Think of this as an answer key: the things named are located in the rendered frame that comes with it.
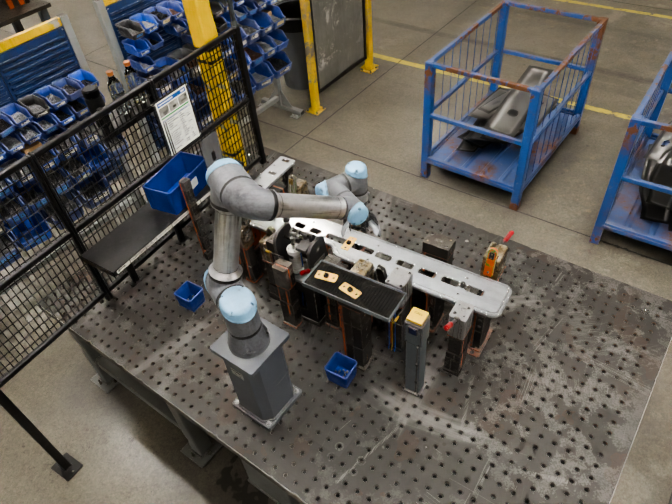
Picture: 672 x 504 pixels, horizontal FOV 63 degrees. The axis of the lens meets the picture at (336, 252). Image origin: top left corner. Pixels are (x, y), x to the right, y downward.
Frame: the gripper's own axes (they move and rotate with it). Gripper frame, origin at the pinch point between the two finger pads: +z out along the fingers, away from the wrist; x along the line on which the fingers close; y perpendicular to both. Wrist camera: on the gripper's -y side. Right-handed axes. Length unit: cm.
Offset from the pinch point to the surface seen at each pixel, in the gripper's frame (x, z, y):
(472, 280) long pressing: 44.2, 19.0, 6.9
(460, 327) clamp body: 37, 17, 32
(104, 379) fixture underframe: -152, 113, -1
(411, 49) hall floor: 30, 122, -415
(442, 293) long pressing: 31.9, 18.9, 13.9
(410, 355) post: 19, 24, 40
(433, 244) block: 29.4, 16.3, -11.0
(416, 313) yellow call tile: 20.7, 2.7, 36.9
